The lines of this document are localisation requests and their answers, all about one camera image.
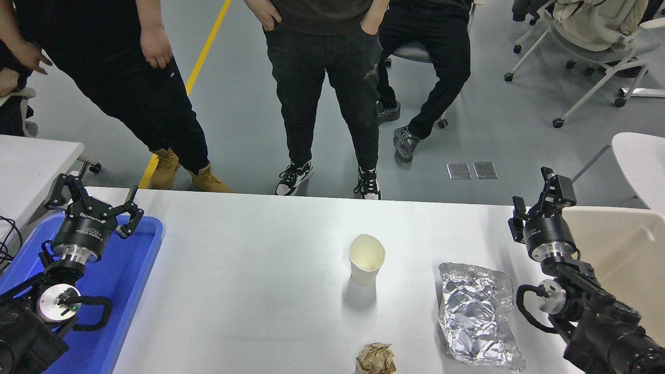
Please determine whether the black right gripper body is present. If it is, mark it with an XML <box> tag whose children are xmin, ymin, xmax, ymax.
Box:
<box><xmin>521</xmin><ymin>212</ymin><xmax>577</xmax><ymax>256</ymax></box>

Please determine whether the white rectangular side table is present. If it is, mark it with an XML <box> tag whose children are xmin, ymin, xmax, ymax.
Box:
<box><xmin>0</xmin><ymin>134</ymin><xmax>86</xmax><ymax>239</ymax></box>

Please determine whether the blue plastic tray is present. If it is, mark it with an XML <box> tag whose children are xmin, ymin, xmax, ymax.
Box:
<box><xmin>0</xmin><ymin>213</ymin><xmax>165</xmax><ymax>374</ymax></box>

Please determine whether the person's right hand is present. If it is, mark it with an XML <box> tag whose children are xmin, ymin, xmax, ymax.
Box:
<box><xmin>20</xmin><ymin>41</ymin><xmax>54</xmax><ymax>74</ymax></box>
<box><xmin>253</xmin><ymin>4</ymin><xmax>283</xmax><ymax>32</ymax></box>

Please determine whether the person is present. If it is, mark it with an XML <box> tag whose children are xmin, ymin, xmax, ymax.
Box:
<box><xmin>0</xmin><ymin>0</ymin><xmax>233</xmax><ymax>194</ymax></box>
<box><xmin>243</xmin><ymin>0</ymin><xmax>390</xmax><ymax>201</ymax></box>
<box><xmin>0</xmin><ymin>39</ymin><xmax>36</xmax><ymax>137</ymax></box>
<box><xmin>375</xmin><ymin>0</ymin><xmax>474</xmax><ymax>163</ymax></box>

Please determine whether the large pale bin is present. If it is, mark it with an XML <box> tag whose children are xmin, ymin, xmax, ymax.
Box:
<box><xmin>564</xmin><ymin>206</ymin><xmax>665</xmax><ymax>346</ymax></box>

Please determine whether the person's hand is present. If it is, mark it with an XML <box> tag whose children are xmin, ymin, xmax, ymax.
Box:
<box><xmin>0</xmin><ymin>68</ymin><xmax>20</xmax><ymax>98</ymax></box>

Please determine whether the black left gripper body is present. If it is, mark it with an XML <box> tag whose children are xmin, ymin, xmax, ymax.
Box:
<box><xmin>52</xmin><ymin>204</ymin><xmax>117</xmax><ymax>253</ymax></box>

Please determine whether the black cable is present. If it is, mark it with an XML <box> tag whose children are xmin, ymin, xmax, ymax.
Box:
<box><xmin>0</xmin><ymin>216</ymin><xmax>24</xmax><ymax>273</ymax></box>

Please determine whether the grey seat office chair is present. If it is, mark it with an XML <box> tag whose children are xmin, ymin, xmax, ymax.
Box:
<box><xmin>383</xmin><ymin>0</ymin><xmax>486</xmax><ymax>129</ymax></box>

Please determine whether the cream padded coat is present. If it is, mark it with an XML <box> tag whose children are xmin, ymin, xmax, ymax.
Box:
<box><xmin>551</xmin><ymin>0</ymin><xmax>650</xmax><ymax>52</ymax></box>

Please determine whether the white chair leg with caster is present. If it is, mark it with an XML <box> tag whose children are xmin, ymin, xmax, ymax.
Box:
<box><xmin>75</xmin><ymin>155</ymin><xmax>103</xmax><ymax>175</ymax></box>

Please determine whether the tan paper ball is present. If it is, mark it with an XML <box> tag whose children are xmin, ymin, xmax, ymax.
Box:
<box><xmin>355</xmin><ymin>342</ymin><xmax>397</xmax><ymax>374</ymax></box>

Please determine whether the white paper cup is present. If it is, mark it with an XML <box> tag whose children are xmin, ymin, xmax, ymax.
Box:
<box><xmin>349</xmin><ymin>234</ymin><xmax>386</xmax><ymax>287</ymax></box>

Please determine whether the white frame office chair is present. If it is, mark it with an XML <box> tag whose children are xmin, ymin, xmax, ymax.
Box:
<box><xmin>503</xmin><ymin>0</ymin><xmax>665</xmax><ymax>129</ymax></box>

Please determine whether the chair with pale armrest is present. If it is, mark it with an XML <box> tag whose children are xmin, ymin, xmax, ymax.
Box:
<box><xmin>0</xmin><ymin>87</ymin><xmax>38</xmax><ymax>138</ymax></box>

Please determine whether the silver foil tray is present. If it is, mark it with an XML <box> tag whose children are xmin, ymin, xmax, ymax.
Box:
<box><xmin>437</xmin><ymin>262</ymin><xmax>526</xmax><ymax>372</ymax></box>

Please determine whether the person's left hand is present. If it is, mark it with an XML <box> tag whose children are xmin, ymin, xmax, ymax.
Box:
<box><xmin>360</xmin><ymin>9</ymin><xmax>384</xmax><ymax>36</ymax></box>
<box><xmin>140</xmin><ymin>27</ymin><xmax>174</xmax><ymax>70</ymax></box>

